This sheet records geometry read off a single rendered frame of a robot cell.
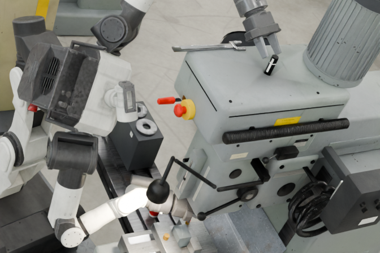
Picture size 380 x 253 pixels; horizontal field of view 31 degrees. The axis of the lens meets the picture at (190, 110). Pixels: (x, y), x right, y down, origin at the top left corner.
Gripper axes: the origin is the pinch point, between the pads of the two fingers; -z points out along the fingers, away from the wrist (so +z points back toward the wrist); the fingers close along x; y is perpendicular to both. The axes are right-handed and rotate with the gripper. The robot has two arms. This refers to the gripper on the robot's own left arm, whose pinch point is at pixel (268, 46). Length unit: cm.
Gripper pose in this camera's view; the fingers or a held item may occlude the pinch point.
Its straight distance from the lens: 200.5
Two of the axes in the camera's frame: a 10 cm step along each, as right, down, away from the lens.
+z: -3.7, -9.3, 0.7
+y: 5.6, -2.8, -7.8
